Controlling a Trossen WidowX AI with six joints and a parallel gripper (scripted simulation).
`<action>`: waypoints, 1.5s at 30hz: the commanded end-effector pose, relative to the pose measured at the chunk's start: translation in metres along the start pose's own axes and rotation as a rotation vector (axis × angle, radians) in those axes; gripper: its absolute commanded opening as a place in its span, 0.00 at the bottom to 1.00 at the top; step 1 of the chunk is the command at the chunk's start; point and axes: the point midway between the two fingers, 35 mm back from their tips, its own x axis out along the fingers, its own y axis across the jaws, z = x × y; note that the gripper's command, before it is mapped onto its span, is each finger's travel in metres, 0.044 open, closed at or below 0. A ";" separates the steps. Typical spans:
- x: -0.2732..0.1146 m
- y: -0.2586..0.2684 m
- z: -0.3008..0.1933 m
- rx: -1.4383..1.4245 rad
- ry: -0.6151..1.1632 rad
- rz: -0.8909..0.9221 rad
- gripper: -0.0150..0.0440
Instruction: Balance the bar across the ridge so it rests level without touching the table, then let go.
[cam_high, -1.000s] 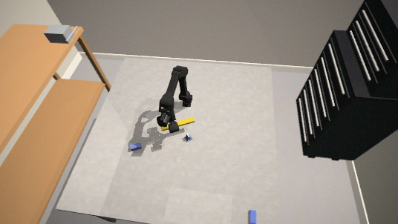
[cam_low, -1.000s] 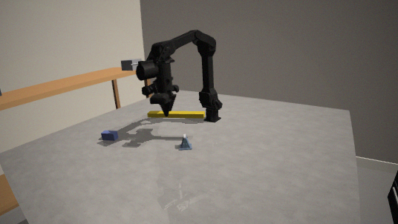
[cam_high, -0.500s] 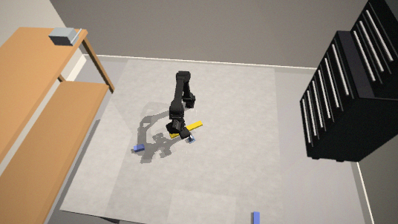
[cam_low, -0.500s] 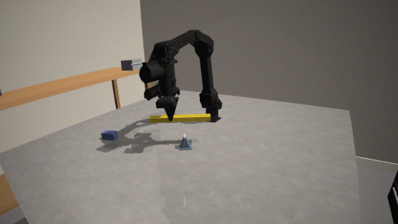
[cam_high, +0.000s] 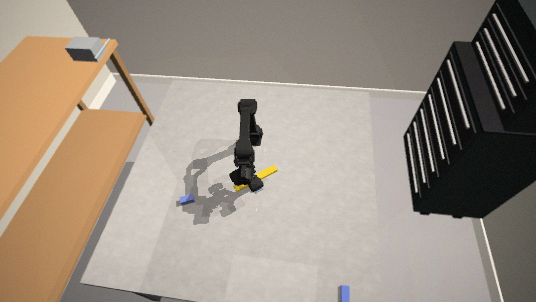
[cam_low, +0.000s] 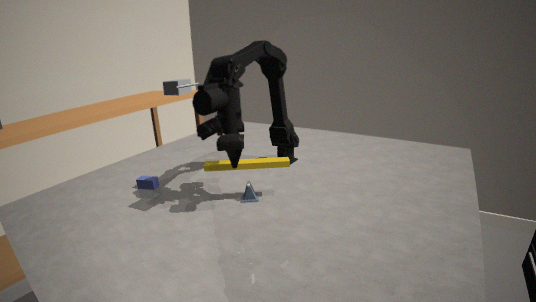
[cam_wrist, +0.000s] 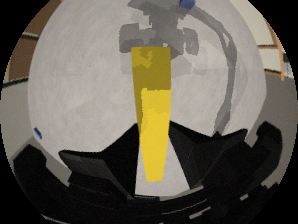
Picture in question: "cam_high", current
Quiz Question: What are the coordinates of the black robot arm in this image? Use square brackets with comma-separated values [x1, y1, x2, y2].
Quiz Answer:
[229, 99, 263, 186]

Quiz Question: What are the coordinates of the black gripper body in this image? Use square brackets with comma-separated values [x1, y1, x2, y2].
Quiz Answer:
[248, 164, 264, 192]

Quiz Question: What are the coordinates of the yellow bar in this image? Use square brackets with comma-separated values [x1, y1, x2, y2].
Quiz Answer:
[233, 165, 277, 192]

